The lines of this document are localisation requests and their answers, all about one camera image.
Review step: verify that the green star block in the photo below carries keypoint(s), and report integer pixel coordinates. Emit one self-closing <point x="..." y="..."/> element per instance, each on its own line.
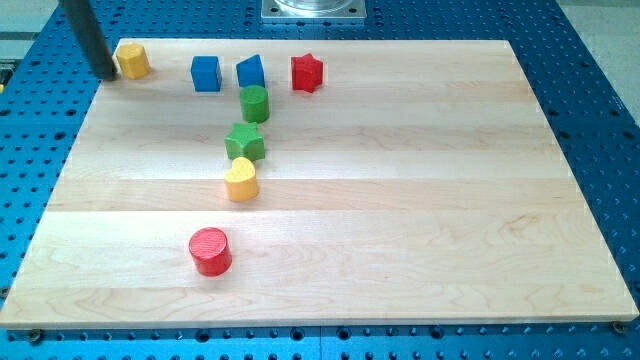
<point x="245" y="140"/>

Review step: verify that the red star block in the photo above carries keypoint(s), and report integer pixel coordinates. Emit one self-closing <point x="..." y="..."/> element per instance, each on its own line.
<point x="306" y="73"/>

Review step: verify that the yellow heart block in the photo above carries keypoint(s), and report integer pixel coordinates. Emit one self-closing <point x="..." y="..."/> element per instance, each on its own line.
<point x="240" y="180"/>

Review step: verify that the light wooden board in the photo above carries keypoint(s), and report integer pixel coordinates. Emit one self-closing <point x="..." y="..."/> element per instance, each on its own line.
<point x="419" y="184"/>

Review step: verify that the green cylinder block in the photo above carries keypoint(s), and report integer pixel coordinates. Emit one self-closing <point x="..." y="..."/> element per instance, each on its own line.
<point x="254" y="102"/>

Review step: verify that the red cylinder block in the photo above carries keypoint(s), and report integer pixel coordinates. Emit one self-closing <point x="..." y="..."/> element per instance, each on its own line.
<point x="210" y="251"/>

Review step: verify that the blue pentagon block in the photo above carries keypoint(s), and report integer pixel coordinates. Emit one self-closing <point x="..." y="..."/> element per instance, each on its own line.
<point x="250" y="72"/>

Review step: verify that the blue cube block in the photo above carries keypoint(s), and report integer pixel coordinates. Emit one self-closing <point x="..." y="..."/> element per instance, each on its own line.
<point x="205" y="73"/>

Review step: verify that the yellow hexagon block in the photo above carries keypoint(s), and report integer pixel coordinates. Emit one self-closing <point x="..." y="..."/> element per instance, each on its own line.
<point x="133" y="61"/>

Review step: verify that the blue perforated table plate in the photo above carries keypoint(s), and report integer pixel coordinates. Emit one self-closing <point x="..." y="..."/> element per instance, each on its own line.
<point x="51" y="90"/>

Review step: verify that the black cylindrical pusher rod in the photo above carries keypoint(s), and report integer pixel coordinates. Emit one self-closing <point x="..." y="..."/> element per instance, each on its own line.
<point x="85" y="27"/>

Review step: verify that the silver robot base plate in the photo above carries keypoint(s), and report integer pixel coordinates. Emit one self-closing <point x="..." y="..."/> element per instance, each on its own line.
<point x="313" y="9"/>

